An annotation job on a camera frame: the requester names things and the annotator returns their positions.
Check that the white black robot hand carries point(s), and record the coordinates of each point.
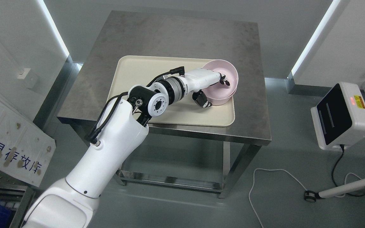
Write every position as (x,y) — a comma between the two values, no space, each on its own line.
(199,79)

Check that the pink bowl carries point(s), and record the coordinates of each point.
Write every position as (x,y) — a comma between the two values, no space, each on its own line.
(222,99)
(224,67)

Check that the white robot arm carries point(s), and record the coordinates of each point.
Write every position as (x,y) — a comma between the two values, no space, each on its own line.
(72,202)

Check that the stainless steel table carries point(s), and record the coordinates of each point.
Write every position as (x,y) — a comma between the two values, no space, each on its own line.
(144,34)

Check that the white black box device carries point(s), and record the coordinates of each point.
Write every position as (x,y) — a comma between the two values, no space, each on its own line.
(339,118)

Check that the white wheeled stand leg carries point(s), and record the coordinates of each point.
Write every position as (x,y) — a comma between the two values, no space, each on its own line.
(311,196)

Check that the white sign board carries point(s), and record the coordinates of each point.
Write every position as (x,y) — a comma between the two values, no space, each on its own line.
(25,150)

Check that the white wall socket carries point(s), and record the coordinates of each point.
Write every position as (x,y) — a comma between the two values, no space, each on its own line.
(25,75)

